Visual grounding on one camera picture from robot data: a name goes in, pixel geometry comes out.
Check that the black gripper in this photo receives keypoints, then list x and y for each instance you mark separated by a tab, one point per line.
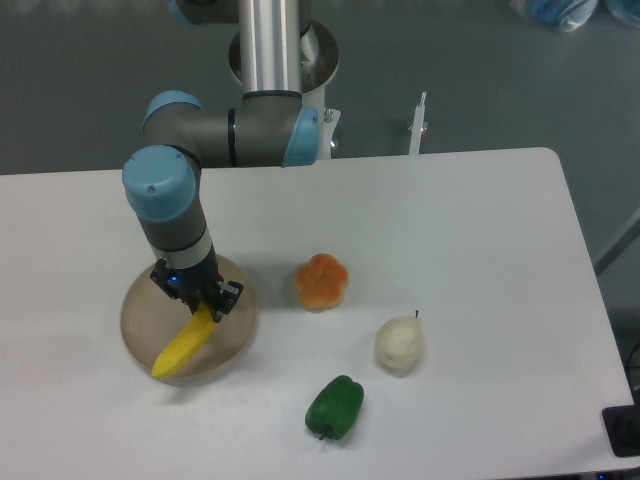
200	283

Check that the yellow banana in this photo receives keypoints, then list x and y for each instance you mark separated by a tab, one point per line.
185	345

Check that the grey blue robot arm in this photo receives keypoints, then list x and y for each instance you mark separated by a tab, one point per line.
273	127

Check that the beige round plate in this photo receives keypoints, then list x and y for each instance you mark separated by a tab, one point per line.
149	320

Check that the orange bread roll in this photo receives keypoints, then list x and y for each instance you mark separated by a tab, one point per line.
321	282

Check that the green bell pepper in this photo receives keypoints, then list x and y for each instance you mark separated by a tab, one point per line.
335	410

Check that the white pear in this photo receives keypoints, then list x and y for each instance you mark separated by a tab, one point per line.
399	344

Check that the grey table leg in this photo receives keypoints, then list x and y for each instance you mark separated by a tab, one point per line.
617	244

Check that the black device at table edge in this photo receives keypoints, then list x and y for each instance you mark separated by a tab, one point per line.
622	427

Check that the blue plastic bag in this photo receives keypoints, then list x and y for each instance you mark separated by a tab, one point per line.
556	15
626	11

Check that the white bracket post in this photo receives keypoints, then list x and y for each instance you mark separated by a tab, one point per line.
419	126

